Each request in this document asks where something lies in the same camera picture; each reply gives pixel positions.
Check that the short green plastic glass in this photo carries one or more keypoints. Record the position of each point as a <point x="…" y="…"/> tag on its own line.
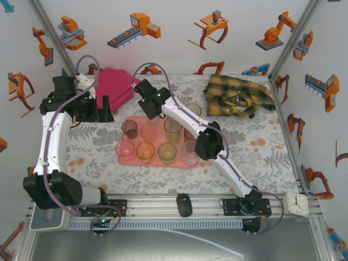
<point x="167" y="155"/>

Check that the tall green plastic glass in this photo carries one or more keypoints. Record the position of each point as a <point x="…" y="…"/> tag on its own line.
<point x="172" y="133"/>

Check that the grey floral tablecloth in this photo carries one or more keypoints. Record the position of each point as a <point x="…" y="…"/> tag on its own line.
<point x="176" y="186"/>

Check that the pink plastic tray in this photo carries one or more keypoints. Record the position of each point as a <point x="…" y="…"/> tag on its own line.
<point x="179" y="160"/>

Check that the short pink plastic glass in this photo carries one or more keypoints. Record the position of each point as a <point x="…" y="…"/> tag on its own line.
<point x="124" y="152"/>

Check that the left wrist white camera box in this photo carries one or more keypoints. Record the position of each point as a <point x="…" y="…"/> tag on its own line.
<point x="87" y="83"/>

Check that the white square clock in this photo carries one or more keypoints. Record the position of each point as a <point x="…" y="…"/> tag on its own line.
<point x="295" y="204"/>

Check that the short amber plastic glass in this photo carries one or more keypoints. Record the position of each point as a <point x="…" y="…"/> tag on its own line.
<point x="145" y="153"/>

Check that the aluminium frame post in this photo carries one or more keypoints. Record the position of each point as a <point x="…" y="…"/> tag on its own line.
<point x="56" y="40"/>
<point x="293" y="40"/>

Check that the folded magenta cloth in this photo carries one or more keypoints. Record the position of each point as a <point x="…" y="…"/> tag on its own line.
<point x="117" y="84"/>

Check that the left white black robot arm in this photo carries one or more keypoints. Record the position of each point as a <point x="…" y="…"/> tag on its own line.
<point x="53" y="144"/>

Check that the grey white box device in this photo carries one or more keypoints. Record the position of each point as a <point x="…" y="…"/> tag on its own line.
<point x="51" y="221"/>

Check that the short salmon plastic glass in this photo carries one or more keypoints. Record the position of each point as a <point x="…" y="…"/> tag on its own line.
<point x="148" y="133"/>

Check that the tall orange plastic glass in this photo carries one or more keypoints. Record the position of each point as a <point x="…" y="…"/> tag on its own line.
<point x="194" y="108"/>

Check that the black computer mouse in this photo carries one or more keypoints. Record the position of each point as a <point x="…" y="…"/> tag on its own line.
<point x="184" y="205"/>

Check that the black electronics block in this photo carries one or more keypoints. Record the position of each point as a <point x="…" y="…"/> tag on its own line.
<point x="251" y="225"/>

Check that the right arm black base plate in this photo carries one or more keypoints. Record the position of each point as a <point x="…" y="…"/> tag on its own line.
<point x="231" y="208"/>

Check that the aluminium table side rail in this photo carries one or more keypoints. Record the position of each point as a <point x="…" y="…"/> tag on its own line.
<point x="297" y="163"/>

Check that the tall clear plastic glass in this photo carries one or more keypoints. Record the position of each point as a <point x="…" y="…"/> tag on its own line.
<point x="189" y="155"/>

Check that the yellow black plaid shirt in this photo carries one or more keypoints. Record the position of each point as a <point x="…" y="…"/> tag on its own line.
<point x="233" y="92"/>

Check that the short dark grey glass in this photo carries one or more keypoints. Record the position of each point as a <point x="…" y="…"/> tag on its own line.
<point x="130" y="131"/>

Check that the black board with green light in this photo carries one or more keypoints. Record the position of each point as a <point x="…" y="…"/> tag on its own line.
<point x="101" y="221"/>

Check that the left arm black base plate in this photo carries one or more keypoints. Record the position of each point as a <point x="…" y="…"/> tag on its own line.
<point x="119" y="208"/>

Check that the tall dark brown glass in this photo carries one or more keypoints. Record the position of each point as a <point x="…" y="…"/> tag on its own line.
<point x="188" y="135"/>

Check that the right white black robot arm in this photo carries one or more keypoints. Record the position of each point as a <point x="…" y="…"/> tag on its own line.
<point x="231" y="174"/>

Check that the aluminium frame cross rail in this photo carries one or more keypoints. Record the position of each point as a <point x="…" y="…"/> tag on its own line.
<point x="152" y="206"/>

